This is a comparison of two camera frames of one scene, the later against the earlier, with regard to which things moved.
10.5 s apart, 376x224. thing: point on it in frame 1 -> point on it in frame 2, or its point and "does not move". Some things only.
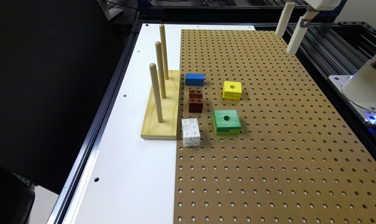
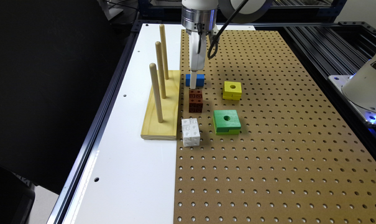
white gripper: [299, 32] -> [197, 61]
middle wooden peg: [161, 69] does not move
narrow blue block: [194, 79] does not move
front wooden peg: [153, 73] does not move
